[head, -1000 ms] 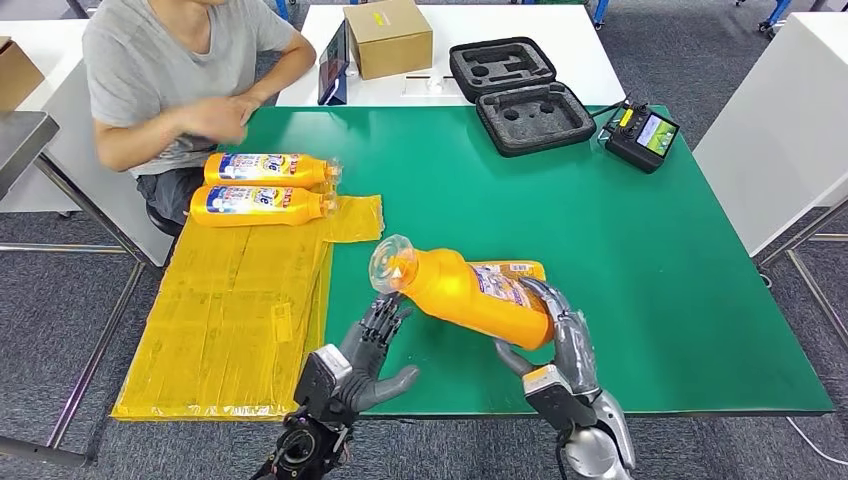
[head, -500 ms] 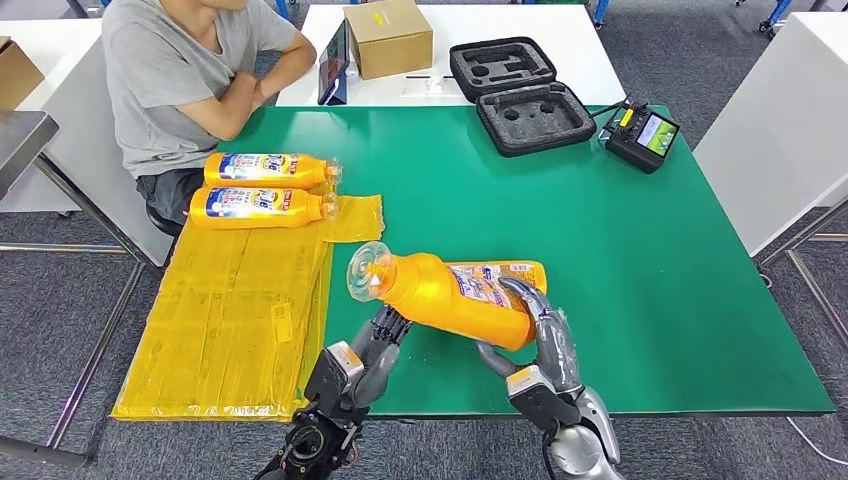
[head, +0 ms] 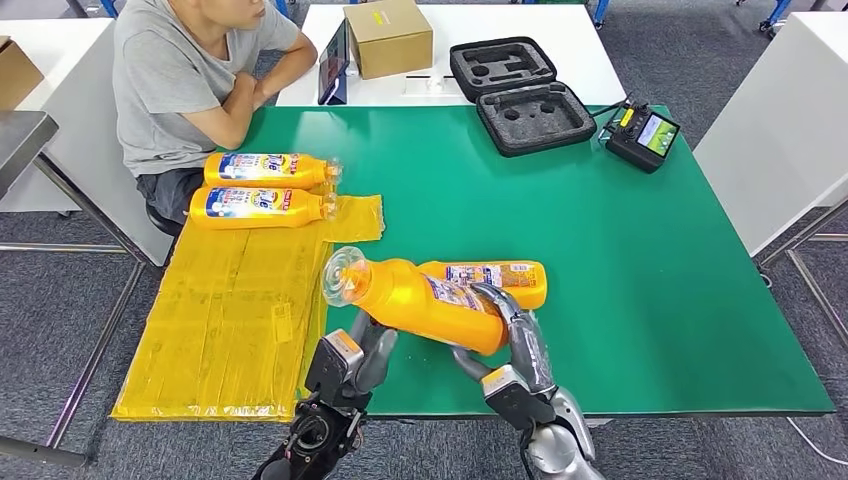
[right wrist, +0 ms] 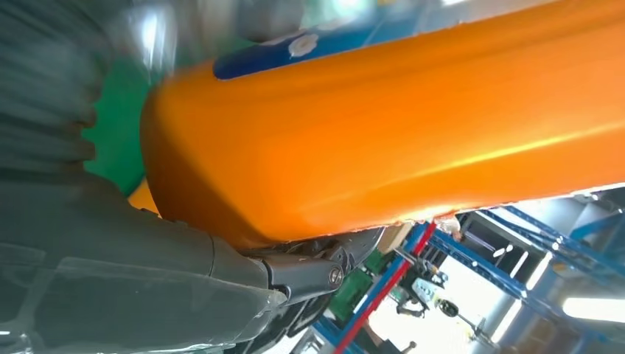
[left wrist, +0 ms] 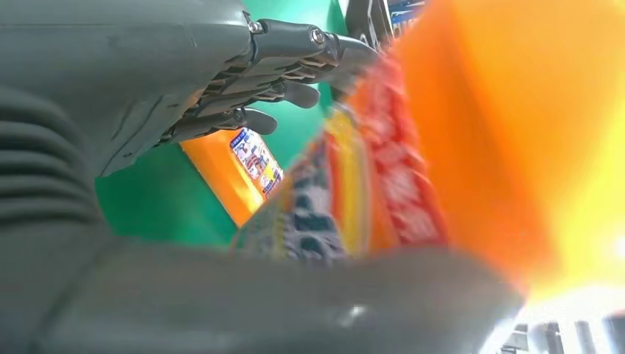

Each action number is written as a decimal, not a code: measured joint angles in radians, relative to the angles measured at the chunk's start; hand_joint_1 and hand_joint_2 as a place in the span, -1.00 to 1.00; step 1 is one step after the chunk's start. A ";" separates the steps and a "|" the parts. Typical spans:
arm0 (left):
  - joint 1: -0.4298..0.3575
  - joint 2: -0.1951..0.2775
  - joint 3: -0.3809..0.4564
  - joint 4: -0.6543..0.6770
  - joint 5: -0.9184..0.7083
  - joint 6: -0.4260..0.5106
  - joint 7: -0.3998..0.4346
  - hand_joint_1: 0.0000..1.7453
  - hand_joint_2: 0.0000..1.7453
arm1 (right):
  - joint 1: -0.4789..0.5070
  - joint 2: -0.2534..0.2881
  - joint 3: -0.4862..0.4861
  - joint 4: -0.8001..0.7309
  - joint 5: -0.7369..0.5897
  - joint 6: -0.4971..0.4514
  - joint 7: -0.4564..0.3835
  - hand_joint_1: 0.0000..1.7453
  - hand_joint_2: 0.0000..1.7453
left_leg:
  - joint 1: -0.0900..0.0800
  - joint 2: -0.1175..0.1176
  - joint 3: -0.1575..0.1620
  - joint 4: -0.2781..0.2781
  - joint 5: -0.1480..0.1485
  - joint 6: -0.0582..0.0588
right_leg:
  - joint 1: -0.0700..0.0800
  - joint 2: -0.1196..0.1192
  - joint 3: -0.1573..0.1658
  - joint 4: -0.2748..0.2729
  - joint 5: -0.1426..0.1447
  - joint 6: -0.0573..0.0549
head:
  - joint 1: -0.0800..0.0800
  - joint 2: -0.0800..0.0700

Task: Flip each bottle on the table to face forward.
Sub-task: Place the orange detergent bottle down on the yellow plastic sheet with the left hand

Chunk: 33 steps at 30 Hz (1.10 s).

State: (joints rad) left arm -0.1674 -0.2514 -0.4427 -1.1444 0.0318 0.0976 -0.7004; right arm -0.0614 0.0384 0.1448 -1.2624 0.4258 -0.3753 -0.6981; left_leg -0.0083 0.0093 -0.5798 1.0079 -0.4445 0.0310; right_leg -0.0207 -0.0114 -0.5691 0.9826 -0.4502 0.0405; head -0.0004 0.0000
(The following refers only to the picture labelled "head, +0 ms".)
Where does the black remote controller with screen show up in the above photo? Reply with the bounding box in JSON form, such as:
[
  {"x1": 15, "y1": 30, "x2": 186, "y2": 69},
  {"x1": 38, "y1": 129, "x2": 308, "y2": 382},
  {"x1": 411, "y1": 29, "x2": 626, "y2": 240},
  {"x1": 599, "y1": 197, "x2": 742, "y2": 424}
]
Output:
[{"x1": 599, "y1": 97, "x2": 682, "y2": 175}]

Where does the white side table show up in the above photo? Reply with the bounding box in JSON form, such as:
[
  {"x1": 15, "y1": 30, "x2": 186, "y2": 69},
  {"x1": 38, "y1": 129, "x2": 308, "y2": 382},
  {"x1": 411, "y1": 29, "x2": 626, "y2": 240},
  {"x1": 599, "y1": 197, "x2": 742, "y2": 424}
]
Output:
[{"x1": 0, "y1": 18, "x2": 174, "y2": 268}]

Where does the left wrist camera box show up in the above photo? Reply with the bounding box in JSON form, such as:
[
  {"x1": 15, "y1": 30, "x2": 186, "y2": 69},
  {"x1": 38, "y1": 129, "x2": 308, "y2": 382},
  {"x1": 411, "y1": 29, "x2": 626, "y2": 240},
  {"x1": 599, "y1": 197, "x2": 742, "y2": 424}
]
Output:
[{"x1": 303, "y1": 328, "x2": 366, "y2": 410}]

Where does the orange detergent bottle clear cap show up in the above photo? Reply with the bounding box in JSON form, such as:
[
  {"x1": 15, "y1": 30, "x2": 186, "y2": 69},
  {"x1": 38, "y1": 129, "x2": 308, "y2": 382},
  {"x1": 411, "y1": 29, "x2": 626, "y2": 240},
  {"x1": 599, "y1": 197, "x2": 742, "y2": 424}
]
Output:
[
  {"x1": 202, "y1": 151, "x2": 344, "y2": 192},
  {"x1": 320, "y1": 245, "x2": 511, "y2": 358},
  {"x1": 417, "y1": 259, "x2": 550, "y2": 312},
  {"x1": 188, "y1": 186, "x2": 340, "y2": 232}
]

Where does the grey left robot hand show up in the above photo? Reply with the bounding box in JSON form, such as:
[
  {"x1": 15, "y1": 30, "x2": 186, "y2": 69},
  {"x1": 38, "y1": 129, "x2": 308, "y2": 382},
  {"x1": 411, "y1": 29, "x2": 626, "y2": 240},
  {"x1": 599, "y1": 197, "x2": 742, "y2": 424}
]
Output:
[{"x1": 347, "y1": 310, "x2": 399, "y2": 395}]

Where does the closed brown cardboard box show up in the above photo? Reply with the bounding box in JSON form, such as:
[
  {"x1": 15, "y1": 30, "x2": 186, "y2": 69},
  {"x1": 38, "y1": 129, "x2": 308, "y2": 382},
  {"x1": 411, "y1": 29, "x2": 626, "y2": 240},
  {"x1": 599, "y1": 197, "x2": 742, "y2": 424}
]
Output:
[{"x1": 343, "y1": 0, "x2": 435, "y2": 81}]

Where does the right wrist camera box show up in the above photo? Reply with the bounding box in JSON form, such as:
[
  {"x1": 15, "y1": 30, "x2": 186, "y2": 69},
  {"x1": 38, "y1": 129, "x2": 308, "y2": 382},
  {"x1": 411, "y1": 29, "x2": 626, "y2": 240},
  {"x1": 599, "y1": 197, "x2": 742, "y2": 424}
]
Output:
[{"x1": 480, "y1": 364, "x2": 558, "y2": 433}]

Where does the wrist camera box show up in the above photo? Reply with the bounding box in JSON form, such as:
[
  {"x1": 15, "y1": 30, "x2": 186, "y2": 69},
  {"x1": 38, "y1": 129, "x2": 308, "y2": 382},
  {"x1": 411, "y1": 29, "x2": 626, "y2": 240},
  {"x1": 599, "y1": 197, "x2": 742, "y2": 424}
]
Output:
[
  {"x1": 480, "y1": 364, "x2": 558, "y2": 433},
  {"x1": 303, "y1": 328, "x2": 366, "y2": 410}
]

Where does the open brown cardboard box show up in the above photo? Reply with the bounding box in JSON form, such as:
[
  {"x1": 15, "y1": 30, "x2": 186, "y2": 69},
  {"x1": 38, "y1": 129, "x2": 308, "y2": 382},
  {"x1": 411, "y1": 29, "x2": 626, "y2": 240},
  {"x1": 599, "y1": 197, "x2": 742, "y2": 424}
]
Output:
[{"x1": 0, "y1": 35, "x2": 45, "y2": 113}]

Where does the white floor cable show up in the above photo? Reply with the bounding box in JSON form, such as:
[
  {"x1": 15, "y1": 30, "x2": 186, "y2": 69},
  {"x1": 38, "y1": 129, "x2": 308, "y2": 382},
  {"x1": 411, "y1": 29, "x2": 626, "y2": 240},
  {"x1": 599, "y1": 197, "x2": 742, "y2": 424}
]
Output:
[{"x1": 784, "y1": 415, "x2": 848, "y2": 467}]

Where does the grey metal table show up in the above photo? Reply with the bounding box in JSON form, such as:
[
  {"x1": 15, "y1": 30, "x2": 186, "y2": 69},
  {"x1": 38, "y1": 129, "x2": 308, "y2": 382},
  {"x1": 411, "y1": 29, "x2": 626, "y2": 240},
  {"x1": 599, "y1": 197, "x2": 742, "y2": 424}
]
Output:
[{"x1": 0, "y1": 109, "x2": 148, "y2": 470}]

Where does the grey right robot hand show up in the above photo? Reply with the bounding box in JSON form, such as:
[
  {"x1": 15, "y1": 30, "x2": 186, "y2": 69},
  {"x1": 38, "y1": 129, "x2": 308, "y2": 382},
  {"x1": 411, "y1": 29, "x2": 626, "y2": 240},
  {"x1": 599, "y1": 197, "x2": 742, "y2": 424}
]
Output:
[{"x1": 451, "y1": 283, "x2": 558, "y2": 397}]

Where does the open black foam case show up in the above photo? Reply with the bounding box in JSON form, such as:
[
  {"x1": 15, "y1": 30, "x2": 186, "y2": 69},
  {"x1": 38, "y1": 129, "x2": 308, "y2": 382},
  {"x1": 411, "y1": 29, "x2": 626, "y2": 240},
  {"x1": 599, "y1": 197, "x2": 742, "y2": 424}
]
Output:
[{"x1": 449, "y1": 36, "x2": 599, "y2": 159}]

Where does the person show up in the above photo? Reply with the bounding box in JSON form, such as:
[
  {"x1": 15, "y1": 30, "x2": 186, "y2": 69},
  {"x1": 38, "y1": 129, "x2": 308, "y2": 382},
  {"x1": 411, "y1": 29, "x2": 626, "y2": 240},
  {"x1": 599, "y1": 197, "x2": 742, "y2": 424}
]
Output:
[{"x1": 112, "y1": 0, "x2": 319, "y2": 227}]

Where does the dark tablet with stand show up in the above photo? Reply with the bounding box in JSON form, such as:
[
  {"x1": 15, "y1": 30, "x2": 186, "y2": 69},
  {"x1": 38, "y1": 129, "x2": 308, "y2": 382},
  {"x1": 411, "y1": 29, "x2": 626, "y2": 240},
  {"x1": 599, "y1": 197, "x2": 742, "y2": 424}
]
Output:
[{"x1": 317, "y1": 18, "x2": 351, "y2": 107}]

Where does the yellow taped cardboard mat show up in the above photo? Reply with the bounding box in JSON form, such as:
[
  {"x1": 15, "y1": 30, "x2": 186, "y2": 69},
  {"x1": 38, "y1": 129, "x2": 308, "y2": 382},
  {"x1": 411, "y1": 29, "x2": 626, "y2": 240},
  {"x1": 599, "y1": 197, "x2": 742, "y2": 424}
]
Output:
[{"x1": 109, "y1": 190, "x2": 386, "y2": 423}]

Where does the black stool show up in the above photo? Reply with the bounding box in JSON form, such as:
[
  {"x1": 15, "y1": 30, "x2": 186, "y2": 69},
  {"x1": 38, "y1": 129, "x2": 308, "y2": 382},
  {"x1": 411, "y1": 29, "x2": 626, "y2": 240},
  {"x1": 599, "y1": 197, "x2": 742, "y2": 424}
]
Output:
[{"x1": 145, "y1": 203, "x2": 183, "y2": 238}]

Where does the white table with metal legs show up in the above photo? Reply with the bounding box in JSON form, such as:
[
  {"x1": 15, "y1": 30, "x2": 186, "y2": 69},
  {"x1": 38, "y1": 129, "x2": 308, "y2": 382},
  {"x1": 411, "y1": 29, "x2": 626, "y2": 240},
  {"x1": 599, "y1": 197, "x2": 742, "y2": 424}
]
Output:
[{"x1": 692, "y1": 11, "x2": 848, "y2": 351}]

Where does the white table with box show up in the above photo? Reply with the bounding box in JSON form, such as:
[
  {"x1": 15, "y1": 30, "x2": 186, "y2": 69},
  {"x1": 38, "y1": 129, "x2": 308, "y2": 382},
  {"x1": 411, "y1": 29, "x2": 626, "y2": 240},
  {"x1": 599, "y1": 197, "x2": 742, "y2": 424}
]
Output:
[{"x1": 276, "y1": 3, "x2": 627, "y2": 109}]

